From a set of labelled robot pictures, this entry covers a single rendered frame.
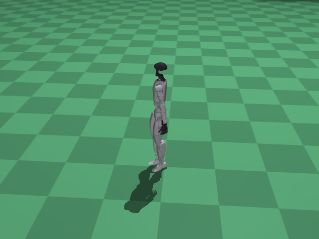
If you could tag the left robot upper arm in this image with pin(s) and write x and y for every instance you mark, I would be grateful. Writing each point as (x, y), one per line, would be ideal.
(159, 91)

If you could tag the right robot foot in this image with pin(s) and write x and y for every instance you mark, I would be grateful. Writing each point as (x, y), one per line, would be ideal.
(154, 162)

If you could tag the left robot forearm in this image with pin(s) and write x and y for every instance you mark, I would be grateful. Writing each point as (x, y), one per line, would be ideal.
(163, 113)

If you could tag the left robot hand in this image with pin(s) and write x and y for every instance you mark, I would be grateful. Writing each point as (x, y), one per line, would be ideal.
(163, 128)

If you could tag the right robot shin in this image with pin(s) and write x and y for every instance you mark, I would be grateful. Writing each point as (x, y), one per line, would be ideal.
(155, 149)

